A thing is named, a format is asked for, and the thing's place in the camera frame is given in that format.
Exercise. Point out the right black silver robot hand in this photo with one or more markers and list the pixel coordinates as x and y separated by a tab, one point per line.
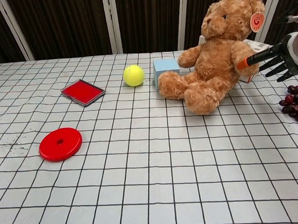
295	51

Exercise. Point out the brown plush teddy bear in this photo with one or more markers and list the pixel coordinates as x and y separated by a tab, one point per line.
212	71

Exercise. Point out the white cardboard box with barcode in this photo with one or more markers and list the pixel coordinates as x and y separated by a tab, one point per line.
259	46

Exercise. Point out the dark purple grape bunch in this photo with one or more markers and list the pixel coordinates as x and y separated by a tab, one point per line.
292	99

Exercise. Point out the round orange hang tag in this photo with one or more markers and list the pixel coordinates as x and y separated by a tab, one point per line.
256	22

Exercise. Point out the light blue foam cube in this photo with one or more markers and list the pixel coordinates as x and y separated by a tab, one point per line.
165	66

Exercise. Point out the yellow tennis ball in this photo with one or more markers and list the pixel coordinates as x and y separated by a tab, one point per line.
133	75

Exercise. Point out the white black grid tablecloth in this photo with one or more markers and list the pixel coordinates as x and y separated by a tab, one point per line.
152	167

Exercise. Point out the red ink pad tray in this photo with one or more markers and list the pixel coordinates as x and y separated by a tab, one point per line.
82	91

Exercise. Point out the red plastic disc with hole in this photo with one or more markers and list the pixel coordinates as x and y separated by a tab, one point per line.
60	144

